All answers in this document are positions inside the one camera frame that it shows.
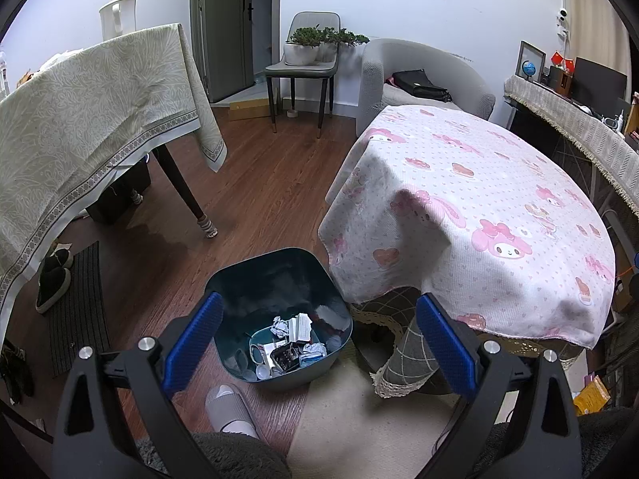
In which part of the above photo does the grey striped door mat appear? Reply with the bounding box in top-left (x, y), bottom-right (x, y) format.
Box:
top-left (48, 241), bottom-right (111, 379)

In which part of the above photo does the black bag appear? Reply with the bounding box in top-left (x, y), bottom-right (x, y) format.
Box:
top-left (392, 69), bottom-right (452, 103)

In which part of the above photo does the grey armchair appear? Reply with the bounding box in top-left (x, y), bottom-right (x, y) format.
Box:
top-left (355, 38), bottom-right (496, 137)

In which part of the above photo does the flat cardboard piece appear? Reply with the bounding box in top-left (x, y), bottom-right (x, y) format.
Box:
top-left (228, 100), bottom-right (270, 121)

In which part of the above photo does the beige patterned tablecloth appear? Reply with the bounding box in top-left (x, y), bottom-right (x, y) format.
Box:
top-left (0, 22), bottom-right (228, 333)

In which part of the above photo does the picture frame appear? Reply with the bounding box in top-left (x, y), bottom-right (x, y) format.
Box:
top-left (516, 41), bottom-right (546, 82)

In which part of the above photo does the yellow padded envelope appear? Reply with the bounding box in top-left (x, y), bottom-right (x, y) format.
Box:
top-left (573, 376), bottom-right (611, 416)

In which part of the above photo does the grey door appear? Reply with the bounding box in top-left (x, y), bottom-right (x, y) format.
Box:
top-left (190, 0), bottom-right (281, 105)

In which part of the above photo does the grey dining chair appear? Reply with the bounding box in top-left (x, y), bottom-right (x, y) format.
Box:
top-left (264, 11), bottom-right (341, 139)

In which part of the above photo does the silver blister pack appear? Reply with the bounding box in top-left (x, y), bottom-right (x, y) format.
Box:
top-left (268, 342), bottom-right (303, 373)

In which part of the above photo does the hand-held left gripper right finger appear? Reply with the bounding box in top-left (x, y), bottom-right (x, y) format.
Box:
top-left (416, 293), bottom-right (584, 479)

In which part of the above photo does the grey slipper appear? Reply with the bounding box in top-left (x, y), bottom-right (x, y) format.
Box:
top-left (204, 384), bottom-right (268, 441)

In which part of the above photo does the pink printed tablecloth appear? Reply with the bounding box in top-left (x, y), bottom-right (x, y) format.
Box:
top-left (318, 105), bottom-right (617, 350)

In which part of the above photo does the teal plastic trash bin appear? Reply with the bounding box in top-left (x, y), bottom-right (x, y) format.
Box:
top-left (204, 248), bottom-right (354, 392)

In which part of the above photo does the white electric kettle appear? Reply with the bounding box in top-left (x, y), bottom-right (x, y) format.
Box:
top-left (98, 0), bottom-right (138, 42)

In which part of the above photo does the beige curtain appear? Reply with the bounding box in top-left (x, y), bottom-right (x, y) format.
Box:
top-left (562, 0), bottom-right (632, 65)

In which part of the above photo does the dark wooden box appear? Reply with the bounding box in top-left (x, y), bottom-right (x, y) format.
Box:
top-left (543, 65), bottom-right (572, 95)

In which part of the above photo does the black monitor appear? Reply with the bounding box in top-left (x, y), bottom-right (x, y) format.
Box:
top-left (569, 57), bottom-right (628, 111)

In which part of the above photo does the potted green plant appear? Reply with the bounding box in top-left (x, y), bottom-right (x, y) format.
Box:
top-left (317, 27), bottom-right (370, 63)
top-left (284, 27), bottom-right (323, 67)

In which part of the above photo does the black storage box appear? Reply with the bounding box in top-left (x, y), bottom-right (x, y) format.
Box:
top-left (86, 162), bottom-right (152, 224)

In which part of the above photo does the beige fringed cloth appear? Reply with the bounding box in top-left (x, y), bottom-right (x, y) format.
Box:
top-left (503, 75), bottom-right (639, 210)

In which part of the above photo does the black cable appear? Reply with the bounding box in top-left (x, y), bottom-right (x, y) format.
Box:
top-left (433, 399), bottom-right (466, 456)

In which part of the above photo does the beige rug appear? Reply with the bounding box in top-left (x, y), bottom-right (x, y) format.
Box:
top-left (287, 339), bottom-right (470, 479)

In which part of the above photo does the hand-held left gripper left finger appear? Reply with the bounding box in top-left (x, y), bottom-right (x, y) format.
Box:
top-left (52, 292), bottom-right (225, 479)

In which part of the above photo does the black slip-on shoe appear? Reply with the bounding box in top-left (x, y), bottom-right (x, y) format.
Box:
top-left (42, 248), bottom-right (75, 273)
top-left (36, 265), bottom-right (72, 315)

